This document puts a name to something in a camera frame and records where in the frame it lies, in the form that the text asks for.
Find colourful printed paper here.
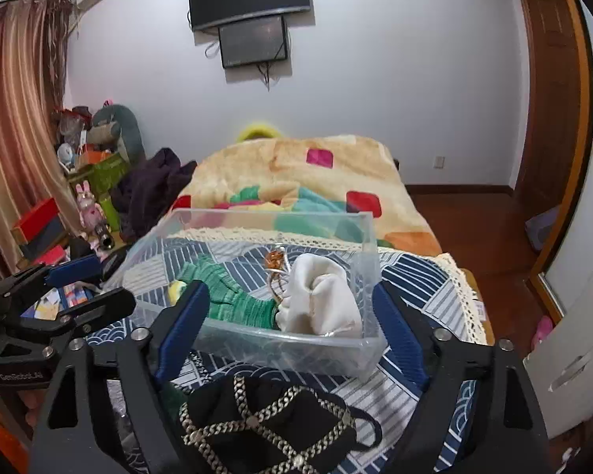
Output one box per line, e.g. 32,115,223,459
22,284,96,320

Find grey plush toy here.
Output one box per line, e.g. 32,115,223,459
90,103,147,165

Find small dark wall screen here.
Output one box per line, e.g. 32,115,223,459
219,15,289,69

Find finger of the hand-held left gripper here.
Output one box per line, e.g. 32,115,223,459
0,287,138,356
0,254,106,314

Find red box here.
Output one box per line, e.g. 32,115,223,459
11,197,63,244

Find pink slipper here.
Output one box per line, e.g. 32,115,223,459
531,316,555,347

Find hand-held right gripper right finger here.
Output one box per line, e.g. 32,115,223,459
372,280,550,474

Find grey bag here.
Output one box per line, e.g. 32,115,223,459
525,205,562,250

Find brown striped curtain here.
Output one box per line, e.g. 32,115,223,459
0,0,83,282

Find clear plastic storage box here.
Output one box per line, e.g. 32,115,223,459
121,207,382,379

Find dark purple cloth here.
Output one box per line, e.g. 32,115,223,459
111,148,199,244

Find white cloth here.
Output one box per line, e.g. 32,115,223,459
277,253,364,337

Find green cardboard box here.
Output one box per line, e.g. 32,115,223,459
69,153,130,229

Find orange hair clip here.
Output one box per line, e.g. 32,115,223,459
264,247,295,303

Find wooden door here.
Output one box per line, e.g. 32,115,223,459
513,0,593,280

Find beige plush blanket colourful squares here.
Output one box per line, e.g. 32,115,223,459
170,134,442,258

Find black face mask with chain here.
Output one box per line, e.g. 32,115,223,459
178,374,383,474

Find pink bunny toy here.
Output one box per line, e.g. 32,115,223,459
74,182,105,239

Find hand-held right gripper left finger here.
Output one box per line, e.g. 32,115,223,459
30,280,212,474

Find green knitted glove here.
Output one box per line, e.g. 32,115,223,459
170,254,283,329

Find blue patterned bed cover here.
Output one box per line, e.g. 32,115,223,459
86,227,495,474

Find yellow round object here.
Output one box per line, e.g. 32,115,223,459
240,121,285,142

